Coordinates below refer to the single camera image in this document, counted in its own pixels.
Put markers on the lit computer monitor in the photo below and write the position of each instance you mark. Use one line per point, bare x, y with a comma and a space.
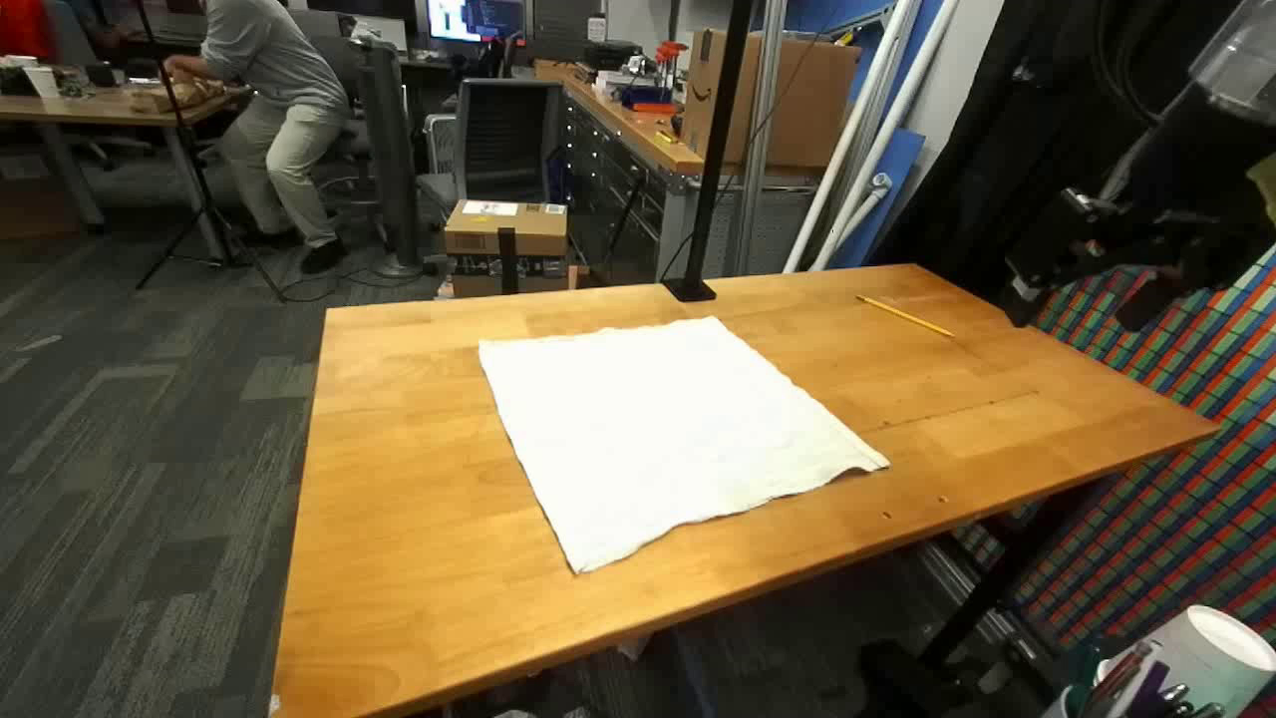
471, 19

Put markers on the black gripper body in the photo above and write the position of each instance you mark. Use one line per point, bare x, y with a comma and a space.
1157, 232

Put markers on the wooden stool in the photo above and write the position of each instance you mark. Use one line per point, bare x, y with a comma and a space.
503, 225

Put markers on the black drawer cabinet workbench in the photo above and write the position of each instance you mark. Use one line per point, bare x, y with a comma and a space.
610, 185

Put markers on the black clamped pole stand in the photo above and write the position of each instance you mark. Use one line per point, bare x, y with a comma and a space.
717, 145

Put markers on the white cloth towel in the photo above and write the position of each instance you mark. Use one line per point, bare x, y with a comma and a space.
664, 423

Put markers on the white paper cup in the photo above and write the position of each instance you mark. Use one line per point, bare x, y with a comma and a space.
1202, 659

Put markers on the grey metal column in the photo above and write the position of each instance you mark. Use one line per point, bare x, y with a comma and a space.
388, 160

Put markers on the blue board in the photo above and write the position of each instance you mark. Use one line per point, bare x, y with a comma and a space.
883, 172

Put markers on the large cardboard box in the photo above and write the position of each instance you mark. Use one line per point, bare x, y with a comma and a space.
797, 103

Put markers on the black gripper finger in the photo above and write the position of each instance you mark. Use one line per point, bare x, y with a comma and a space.
1030, 298
1149, 306

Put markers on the black tripod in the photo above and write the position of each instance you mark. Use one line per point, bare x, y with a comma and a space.
200, 185

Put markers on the wooden office desk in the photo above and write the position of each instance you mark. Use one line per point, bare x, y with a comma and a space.
91, 114

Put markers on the yellow pencil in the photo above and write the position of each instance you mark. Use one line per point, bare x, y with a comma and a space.
907, 317

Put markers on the black table frame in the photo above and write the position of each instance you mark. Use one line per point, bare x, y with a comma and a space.
988, 586

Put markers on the multicolour patterned panel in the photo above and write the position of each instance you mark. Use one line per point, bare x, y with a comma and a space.
1183, 466

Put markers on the white pipes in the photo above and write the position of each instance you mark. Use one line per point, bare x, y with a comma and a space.
850, 135

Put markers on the seated person grey shirt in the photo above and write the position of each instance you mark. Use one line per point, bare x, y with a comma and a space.
279, 94

